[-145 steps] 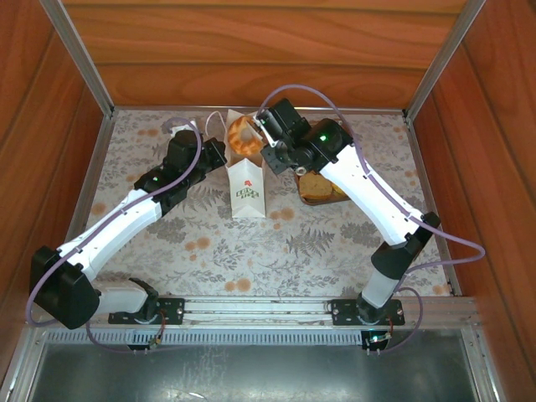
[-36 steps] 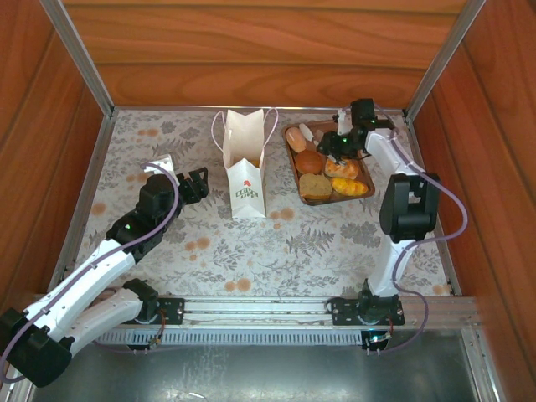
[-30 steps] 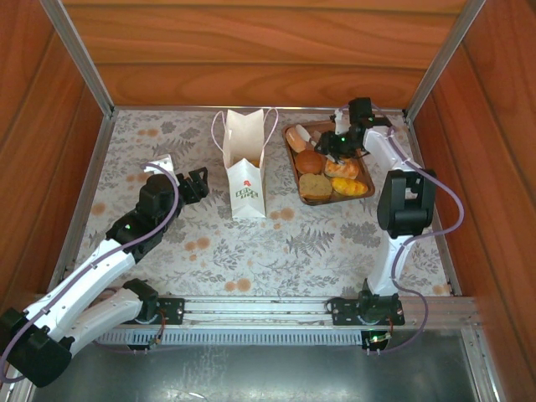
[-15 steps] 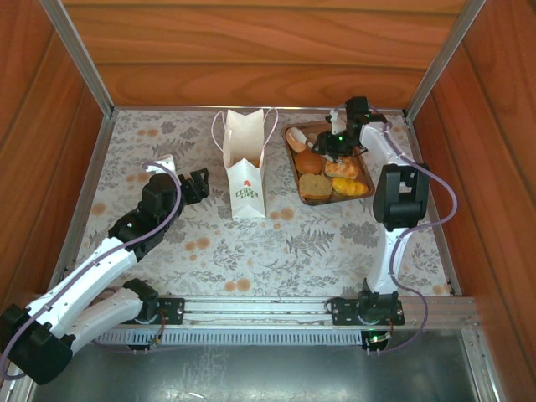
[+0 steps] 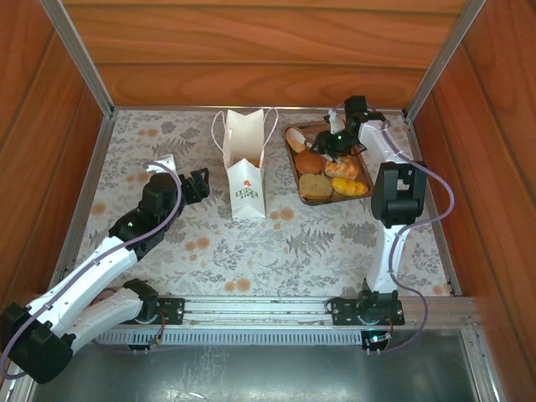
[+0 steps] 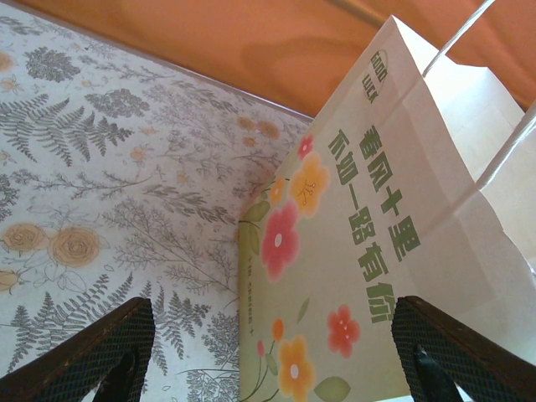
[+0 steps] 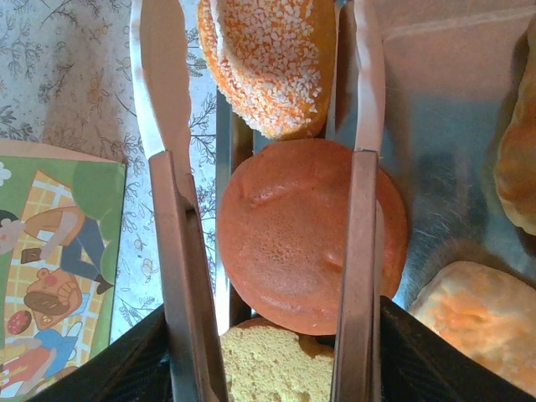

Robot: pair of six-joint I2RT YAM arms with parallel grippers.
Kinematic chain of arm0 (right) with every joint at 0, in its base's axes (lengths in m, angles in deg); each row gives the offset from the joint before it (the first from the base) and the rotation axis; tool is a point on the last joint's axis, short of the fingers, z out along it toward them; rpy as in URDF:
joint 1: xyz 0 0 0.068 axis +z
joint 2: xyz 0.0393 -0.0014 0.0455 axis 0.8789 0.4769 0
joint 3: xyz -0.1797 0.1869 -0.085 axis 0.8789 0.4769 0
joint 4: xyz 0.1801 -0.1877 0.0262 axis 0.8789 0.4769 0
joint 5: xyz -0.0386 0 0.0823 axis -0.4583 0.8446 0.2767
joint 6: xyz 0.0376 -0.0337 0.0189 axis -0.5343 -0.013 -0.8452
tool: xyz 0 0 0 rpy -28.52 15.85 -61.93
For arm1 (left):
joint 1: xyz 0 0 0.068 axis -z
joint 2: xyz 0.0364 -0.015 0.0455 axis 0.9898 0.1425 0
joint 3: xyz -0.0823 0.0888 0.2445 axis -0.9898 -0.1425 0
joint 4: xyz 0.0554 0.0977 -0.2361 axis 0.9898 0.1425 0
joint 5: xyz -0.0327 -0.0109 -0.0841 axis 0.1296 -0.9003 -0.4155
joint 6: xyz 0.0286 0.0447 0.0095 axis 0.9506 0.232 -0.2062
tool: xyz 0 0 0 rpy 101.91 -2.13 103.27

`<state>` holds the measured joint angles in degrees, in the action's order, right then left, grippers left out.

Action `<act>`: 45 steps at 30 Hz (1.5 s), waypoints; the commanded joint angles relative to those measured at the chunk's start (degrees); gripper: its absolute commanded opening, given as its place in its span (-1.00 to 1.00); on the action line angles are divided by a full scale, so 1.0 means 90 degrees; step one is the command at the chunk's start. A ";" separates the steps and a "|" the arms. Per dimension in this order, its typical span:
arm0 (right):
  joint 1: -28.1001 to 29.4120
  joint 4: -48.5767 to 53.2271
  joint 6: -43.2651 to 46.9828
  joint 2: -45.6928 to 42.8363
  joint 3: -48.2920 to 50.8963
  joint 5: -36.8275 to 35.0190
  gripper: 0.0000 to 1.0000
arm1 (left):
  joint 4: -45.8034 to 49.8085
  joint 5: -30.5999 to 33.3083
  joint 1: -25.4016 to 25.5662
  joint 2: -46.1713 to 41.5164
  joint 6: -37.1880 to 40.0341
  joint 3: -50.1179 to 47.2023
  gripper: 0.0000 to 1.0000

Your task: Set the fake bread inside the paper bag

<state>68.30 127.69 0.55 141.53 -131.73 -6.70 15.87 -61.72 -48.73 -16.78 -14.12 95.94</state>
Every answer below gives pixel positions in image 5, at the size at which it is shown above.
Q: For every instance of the striped golden fake bread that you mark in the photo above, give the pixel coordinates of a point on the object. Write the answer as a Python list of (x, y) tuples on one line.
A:
[(343, 169)]

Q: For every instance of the yellow twisted fake bread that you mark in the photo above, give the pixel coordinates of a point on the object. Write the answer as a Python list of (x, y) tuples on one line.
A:
[(345, 186)]

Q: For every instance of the long pale fake bun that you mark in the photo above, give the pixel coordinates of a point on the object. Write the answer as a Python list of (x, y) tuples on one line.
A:
[(293, 144)]

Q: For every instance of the white paper bag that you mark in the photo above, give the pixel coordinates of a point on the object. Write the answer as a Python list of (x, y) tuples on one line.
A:
[(248, 197)]

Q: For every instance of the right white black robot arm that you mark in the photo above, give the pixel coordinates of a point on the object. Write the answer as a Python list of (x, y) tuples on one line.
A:
[(389, 251)]

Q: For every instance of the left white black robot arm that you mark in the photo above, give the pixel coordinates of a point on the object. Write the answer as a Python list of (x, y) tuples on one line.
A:
[(84, 276)]

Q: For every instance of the brown rectangular tray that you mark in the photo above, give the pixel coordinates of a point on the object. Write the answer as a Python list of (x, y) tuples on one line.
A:
[(335, 198)]

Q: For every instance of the floral tablecloth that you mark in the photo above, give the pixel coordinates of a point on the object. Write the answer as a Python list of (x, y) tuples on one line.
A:
[(259, 251)]

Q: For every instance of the left small circuit board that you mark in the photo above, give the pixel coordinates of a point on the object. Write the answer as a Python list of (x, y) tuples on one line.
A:
[(155, 342)]

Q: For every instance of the small circuit board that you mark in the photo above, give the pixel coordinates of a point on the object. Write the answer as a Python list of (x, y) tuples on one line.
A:
[(377, 338), (155, 342)]

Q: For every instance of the right small circuit board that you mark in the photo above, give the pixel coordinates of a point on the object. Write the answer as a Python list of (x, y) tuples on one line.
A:
[(377, 338)]

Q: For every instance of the grey metal sheet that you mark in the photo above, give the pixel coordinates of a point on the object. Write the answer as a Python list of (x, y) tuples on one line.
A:
[(251, 372)]

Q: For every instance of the left aluminium side rail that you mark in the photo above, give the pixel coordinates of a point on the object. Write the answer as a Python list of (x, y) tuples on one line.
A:
[(84, 197)]

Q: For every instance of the aluminium side rail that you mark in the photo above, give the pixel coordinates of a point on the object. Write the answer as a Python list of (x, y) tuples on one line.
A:
[(84, 197), (451, 259)]

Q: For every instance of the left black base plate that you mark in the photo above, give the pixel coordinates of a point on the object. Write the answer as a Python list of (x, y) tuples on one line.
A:
[(171, 310)]

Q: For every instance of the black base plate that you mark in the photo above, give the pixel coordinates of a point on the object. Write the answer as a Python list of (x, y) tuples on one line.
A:
[(171, 310), (343, 312)]

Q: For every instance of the aluminium front rail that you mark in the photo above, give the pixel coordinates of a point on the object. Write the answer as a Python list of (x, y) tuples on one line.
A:
[(255, 307)]

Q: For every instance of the right aluminium frame post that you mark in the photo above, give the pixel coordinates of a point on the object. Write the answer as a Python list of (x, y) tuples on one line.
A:
[(446, 52)]

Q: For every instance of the aluminium frame post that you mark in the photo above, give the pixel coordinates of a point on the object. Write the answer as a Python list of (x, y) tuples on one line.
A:
[(446, 52), (77, 52)]

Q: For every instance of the right aluminium side rail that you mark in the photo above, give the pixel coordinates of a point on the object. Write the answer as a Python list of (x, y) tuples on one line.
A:
[(451, 259)]

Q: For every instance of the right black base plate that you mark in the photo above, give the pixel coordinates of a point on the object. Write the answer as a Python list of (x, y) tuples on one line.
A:
[(343, 312)]

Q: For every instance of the left aluminium frame post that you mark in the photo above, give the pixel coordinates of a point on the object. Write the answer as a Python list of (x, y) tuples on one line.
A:
[(77, 52)]

